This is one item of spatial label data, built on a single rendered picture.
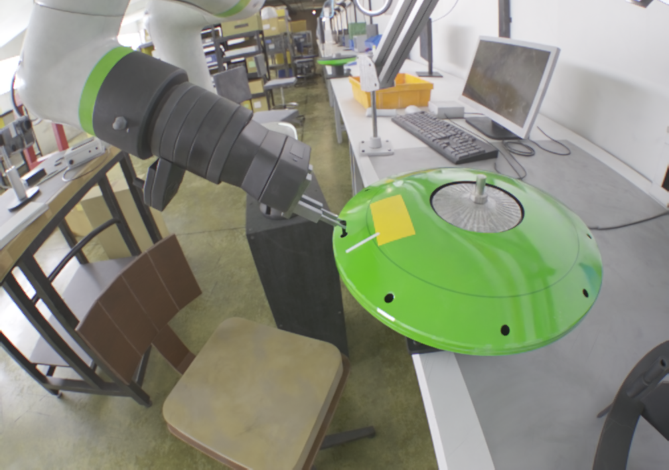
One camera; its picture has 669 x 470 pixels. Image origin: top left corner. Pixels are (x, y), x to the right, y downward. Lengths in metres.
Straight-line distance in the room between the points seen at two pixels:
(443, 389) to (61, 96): 0.49
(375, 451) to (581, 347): 0.97
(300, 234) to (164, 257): 0.37
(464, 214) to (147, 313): 0.70
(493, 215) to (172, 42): 0.68
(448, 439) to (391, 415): 0.99
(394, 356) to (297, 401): 0.83
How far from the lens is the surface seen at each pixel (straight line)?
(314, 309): 1.08
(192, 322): 1.85
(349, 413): 1.36
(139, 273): 0.76
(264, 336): 0.83
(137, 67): 0.29
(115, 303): 0.74
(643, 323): 0.59
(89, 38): 0.32
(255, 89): 5.66
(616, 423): 0.37
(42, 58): 0.33
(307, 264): 0.94
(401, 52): 0.78
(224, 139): 0.26
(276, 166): 0.26
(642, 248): 0.77
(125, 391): 1.56
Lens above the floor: 1.26
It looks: 33 degrees down
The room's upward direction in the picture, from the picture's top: 6 degrees counter-clockwise
